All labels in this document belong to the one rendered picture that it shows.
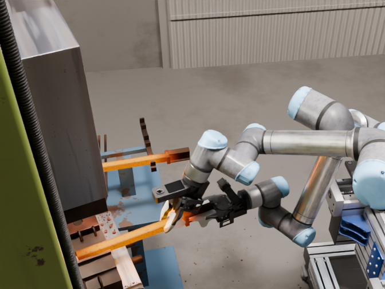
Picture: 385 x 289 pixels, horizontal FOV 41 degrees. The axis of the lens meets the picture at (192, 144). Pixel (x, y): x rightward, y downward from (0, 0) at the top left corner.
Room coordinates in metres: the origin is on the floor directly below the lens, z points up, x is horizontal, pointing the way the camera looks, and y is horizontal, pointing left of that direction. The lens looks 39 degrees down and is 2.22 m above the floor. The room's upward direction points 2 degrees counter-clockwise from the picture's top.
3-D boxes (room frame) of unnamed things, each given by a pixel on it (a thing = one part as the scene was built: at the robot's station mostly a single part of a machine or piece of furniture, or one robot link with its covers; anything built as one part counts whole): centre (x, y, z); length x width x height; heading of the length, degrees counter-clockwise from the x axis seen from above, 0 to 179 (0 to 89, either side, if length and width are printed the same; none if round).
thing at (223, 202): (1.19, -0.11, 0.98); 0.12 x 0.08 x 0.09; 113
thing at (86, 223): (1.14, 0.38, 0.95); 0.12 x 0.09 x 0.07; 113
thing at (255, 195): (1.22, -0.19, 0.99); 0.08 x 0.05 x 0.08; 23
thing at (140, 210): (1.59, 0.29, 0.66); 0.40 x 0.30 x 0.02; 11
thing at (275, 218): (1.23, -0.27, 0.89); 0.11 x 0.08 x 0.11; 39
